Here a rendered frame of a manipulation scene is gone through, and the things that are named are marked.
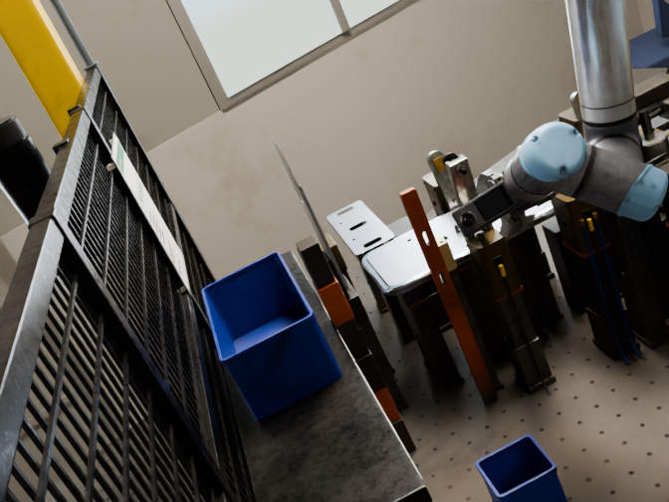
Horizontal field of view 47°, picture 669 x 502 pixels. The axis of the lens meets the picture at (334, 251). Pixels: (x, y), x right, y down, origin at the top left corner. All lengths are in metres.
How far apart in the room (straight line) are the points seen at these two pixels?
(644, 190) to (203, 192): 2.30
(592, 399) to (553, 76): 2.88
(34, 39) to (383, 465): 1.22
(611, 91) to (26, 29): 1.24
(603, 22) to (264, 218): 2.34
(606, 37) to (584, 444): 0.73
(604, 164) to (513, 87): 3.01
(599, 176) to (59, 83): 1.24
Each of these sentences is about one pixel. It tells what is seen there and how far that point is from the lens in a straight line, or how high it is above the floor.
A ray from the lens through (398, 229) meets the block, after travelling 1.79.
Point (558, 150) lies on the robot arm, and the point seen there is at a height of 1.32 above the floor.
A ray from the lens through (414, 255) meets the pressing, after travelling 1.61.
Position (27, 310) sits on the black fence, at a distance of 0.62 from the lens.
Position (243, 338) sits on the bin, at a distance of 1.54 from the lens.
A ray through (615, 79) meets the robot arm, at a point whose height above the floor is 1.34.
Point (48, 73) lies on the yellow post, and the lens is 1.87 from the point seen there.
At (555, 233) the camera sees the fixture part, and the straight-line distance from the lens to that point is 1.69.
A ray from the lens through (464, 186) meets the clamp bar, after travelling 1.42.
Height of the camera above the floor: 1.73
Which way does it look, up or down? 24 degrees down
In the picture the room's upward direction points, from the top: 25 degrees counter-clockwise
